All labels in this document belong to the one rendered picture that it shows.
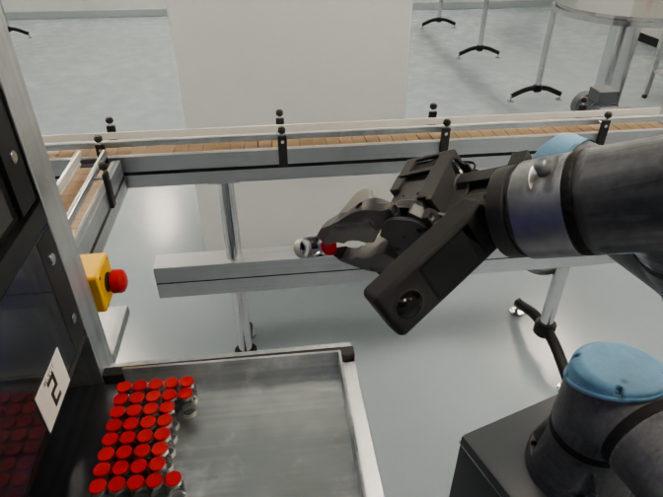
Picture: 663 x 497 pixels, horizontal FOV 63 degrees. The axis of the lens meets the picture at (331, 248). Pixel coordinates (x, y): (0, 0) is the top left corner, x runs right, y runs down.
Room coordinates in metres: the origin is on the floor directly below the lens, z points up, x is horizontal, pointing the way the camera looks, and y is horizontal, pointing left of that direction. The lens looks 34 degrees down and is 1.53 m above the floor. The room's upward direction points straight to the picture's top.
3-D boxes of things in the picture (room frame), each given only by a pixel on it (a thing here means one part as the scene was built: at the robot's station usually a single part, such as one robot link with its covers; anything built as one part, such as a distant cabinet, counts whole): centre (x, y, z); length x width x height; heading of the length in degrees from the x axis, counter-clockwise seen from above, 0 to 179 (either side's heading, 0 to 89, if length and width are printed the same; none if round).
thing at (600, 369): (0.49, -0.38, 0.96); 0.13 x 0.12 x 0.14; 18
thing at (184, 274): (1.49, -0.23, 0.49); 1.60 x 0.08 x 0.12; 97
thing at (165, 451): (0.47, 0.23, 0.90); 0.18 x 0.02 x 0.05; 7
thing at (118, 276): (0.70, 0.36, 0.99); 0.04 x 0.04 x 0.04; 7
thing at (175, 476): (0.39, 0.20, 0.90); 0.02 x 0.02 x 0.05
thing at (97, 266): (0.70, 0.40, 1.00); 0.08 x 0.07 x 0.07; 97
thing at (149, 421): (0.46, 0.25, 0.90); 0.18 x 0.02 x 0.05; 7
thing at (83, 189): (0.96, 0.58, 0.92); 0.69 x 0.15 x 0.16; 7
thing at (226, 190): (1.42, 0.31, 0.46); 0.09 x 0.09 x 0.77; 7
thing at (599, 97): (1.78, -0.93, 0.90); 0.28 x 0.12 x 0.14; 7
